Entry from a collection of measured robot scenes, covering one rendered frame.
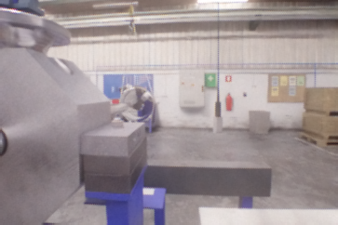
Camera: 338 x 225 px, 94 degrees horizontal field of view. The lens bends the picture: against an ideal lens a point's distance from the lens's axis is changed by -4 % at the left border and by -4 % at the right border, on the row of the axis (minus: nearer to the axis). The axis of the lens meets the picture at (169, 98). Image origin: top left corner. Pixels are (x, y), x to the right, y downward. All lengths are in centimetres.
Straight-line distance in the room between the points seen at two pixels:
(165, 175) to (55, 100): 58
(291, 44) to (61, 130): 666
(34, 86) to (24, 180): 25
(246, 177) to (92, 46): 642
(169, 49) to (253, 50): 278
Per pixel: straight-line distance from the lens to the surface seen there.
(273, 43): 650
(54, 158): 51
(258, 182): 93
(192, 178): 86
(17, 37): 62
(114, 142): 43
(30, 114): 53
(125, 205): 51
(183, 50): 582
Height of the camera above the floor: 121
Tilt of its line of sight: 2 degrees down
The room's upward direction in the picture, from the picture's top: straight up
